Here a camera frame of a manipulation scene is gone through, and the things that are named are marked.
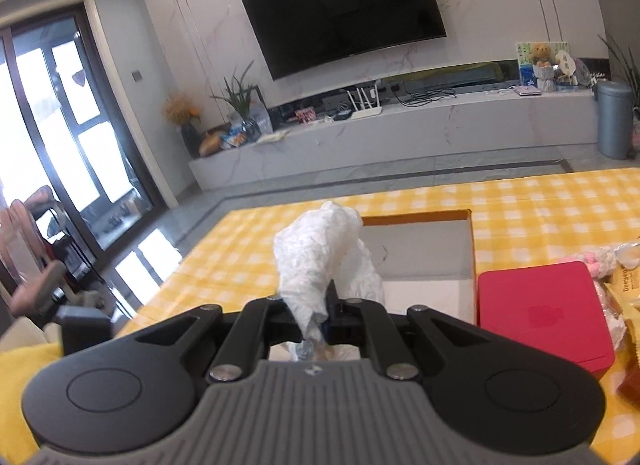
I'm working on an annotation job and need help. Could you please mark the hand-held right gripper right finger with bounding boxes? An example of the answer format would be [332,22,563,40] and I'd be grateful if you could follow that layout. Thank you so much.
[322,281,483,380]

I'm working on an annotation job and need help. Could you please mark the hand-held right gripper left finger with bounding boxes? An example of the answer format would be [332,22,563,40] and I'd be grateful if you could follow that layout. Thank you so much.
[131,295,303,382]

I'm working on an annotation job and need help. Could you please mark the white plastic bag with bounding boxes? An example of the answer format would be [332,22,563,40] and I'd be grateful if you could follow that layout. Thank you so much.
[272,201,386,361]

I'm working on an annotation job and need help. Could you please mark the cardboard box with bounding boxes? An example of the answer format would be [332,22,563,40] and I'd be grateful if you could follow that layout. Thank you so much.
[345,208,477,326]

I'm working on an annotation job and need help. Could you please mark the orange bread bag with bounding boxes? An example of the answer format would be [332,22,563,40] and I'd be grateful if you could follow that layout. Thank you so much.
[199,130,223,156]

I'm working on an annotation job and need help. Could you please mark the blue snack bags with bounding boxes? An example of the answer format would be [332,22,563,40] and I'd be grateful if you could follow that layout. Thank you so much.
[220,122,249,150]

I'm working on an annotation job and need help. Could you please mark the red box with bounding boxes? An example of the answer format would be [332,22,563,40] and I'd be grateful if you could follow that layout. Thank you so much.
[476,261,616,372]

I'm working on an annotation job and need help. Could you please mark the white marble TV console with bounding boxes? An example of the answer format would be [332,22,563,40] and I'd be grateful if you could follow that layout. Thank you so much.
[189,87,601,190]

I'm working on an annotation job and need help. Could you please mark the clear plastic bottle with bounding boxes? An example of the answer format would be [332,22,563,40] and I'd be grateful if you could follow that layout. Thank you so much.
[245,101,273,136]

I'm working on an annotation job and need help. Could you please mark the white router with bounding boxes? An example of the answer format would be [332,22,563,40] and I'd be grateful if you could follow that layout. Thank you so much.
[345,86,383,120]

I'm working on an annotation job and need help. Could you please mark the dried yellow flowers in vase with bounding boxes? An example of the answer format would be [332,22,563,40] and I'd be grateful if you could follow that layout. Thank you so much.
[162,94,203,158]

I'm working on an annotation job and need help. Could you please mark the green plant in glass vase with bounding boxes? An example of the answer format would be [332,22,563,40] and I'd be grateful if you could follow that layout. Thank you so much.
[210,61,263,140]

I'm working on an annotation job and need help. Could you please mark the pink office chair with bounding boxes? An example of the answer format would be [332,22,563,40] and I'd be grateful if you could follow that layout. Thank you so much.
[0,185,71,318]

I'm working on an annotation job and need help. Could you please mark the yellow checkered tablecloth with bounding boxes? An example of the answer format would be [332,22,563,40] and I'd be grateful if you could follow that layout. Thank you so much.
[131,167,640,411]

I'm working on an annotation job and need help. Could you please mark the pink knitted item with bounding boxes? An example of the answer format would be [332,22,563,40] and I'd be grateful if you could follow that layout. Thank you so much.
[575,245,621,281]

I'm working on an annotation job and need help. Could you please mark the plain yellow cloth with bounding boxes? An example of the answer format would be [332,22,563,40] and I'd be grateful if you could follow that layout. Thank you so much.
[0,342,66,453]

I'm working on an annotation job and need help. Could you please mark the yellow snack packet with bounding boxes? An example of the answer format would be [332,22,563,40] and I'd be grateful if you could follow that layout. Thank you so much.
[602,265,640,341]

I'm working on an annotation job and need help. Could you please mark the clear plastic wrap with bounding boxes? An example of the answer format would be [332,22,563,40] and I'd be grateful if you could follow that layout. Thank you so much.
[612,241,640,271]

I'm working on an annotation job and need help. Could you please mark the black framed glass door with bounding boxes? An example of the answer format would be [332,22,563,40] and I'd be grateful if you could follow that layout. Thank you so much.
[0,2,168,266]

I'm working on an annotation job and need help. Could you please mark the brown teddy bear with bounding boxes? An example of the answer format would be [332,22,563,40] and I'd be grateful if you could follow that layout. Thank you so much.
[530,42,557,93]

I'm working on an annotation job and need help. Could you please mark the grey-blue trash can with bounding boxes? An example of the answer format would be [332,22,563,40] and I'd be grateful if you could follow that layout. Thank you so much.
[594,80,635,160]

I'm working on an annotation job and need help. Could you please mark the white round hand fan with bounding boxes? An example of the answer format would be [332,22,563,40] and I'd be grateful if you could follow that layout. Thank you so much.
[554,47,578,83]

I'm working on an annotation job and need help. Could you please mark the patterned hand fan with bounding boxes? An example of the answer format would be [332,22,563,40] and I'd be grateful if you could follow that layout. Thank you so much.
[575,59,596,88]

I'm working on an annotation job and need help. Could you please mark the long leaf potted plant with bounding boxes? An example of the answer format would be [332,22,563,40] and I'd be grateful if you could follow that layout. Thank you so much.
[597,34,640,110]

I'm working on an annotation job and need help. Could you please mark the black cables bundle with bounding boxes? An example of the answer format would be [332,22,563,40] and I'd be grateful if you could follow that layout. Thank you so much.
[380,80,458,106]

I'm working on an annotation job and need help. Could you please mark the black wall television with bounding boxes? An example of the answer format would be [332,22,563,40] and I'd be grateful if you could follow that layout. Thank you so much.
[241,0,447,80]

